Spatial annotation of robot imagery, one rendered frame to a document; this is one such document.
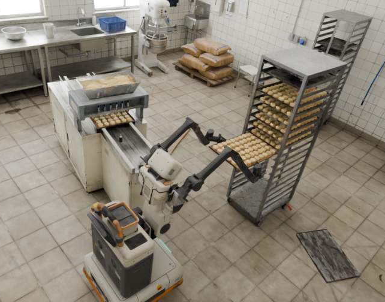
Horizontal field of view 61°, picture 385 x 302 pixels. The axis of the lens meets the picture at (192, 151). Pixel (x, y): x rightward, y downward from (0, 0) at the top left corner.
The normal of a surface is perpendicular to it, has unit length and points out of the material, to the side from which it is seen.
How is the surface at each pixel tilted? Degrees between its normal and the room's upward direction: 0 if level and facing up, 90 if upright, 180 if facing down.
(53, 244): 0
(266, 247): 0
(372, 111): 90
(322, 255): 0
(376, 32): 90
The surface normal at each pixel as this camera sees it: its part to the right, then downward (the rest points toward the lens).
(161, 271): 0.13, -0.81
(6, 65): 0.68, 0.50
